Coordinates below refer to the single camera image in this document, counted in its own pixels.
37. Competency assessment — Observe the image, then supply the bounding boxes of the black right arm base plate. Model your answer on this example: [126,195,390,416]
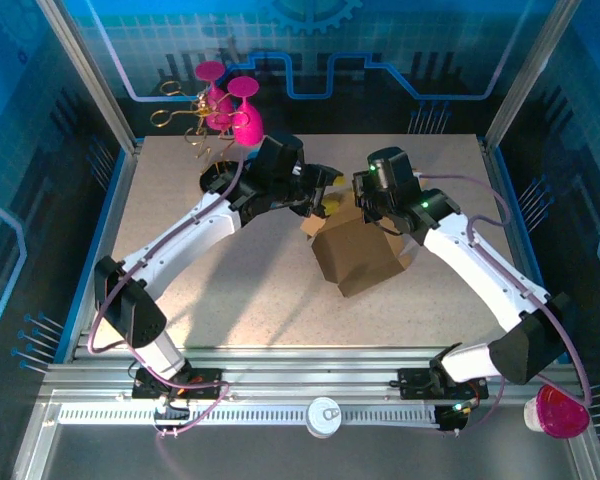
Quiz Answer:
[397,367,490,401]

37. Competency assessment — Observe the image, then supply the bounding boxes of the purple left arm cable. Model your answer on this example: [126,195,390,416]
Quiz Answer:
[87,148,247,441]

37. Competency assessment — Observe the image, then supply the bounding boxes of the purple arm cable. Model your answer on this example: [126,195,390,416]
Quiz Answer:
[87,148,247,441]
[413,170,594,436]

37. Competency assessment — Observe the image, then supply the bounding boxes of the brown cardboard paper box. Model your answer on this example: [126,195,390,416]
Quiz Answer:
[299,167,424,299]

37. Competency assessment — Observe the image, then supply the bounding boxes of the white cup with pink lid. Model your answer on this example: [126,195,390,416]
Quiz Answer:
[523,383,591,440]

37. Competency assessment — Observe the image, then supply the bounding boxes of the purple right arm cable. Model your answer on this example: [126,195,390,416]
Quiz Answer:
[413,170,594,436]

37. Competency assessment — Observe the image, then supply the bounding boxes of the pink wine glass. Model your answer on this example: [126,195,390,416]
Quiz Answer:
[227,75,265,148]
[194,60,232,133]

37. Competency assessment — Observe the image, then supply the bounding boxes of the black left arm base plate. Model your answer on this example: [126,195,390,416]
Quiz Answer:
[131,367,225,400]

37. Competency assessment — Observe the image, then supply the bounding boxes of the black controller board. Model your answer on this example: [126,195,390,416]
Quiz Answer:
[434,399,475,434]

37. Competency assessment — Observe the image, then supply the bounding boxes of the aluminium frame rail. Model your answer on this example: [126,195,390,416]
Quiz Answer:
[38,344,584,407]

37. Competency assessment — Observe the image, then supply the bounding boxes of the gold wire glass rack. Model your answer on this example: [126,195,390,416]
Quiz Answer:
[149,79,244,195]

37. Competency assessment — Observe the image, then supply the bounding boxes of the aluminium frame post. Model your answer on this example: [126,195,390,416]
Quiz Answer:
[33,0,142,154]
[482,0,567,147]

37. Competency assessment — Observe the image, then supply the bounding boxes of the white slotted cable duct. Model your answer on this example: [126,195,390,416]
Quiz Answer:
[57,403,442,427]

